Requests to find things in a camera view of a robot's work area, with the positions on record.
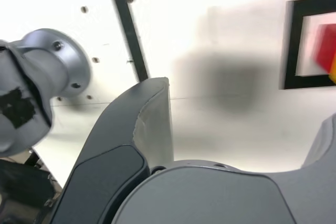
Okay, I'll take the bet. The red cube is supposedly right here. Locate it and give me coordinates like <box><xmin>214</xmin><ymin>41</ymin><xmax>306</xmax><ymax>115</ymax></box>
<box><xmin>313</xmin><ymin>24</ymin><xmax>336</xmax><ymax>72</ymax></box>

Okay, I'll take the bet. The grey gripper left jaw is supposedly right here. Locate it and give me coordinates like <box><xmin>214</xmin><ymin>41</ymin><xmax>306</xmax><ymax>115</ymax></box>
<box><xmin>48</xmin><ymin>76</ymin><xmax>175</xmax><ymax>224</ymax></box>

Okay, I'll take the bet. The black tape square outline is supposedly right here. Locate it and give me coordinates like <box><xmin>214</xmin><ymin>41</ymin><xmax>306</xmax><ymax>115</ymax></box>
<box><xmin>283</xmin><ymin>0</ymin><xmax>336</xmax><ymax>90</ymax></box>

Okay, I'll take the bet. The yellow cube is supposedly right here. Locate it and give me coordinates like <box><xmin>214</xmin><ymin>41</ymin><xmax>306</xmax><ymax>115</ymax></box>
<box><xmin>328</xmin><ymin>53</ymin><xmax>336</xmax><ymax>84</ymax></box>

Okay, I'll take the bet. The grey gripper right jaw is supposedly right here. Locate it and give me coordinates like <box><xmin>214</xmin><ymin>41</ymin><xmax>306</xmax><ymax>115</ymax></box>
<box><xmin>111</xmin><ymin>113</ymin><xmax>336</xmax><ymax>224</ymax></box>

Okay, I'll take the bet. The black tape strip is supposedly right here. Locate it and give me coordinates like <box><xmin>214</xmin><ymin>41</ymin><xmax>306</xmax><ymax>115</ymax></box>
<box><xmin>110</xmin><ymin>0</ymin><xmax>150</xmax><ymax>82</ymax></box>

